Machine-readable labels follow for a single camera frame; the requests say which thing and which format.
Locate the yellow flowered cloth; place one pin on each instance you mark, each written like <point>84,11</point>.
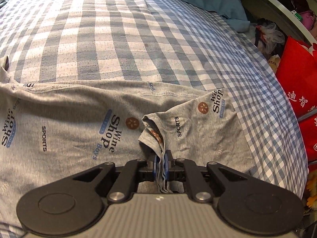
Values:
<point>312,191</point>

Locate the white shelf unit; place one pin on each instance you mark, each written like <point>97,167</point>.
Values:
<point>277,7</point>

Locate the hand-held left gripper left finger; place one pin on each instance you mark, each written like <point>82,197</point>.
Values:
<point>128,176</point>

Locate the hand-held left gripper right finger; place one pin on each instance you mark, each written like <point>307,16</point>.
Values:
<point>195,178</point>

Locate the pink bag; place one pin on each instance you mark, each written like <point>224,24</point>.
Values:
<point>308,19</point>

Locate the grey printed t-shirt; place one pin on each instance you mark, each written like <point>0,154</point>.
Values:
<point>74,129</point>

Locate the red bag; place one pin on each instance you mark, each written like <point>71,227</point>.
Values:
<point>297,79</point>

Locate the green white small box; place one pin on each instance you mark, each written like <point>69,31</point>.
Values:
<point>298,15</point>

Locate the plain blue blanket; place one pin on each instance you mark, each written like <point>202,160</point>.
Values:
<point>210,0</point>

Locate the blue checked bed sheet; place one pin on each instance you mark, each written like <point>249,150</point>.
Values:
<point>111,42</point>

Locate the crumpled plastic bag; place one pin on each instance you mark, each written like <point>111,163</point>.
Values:
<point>271,37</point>

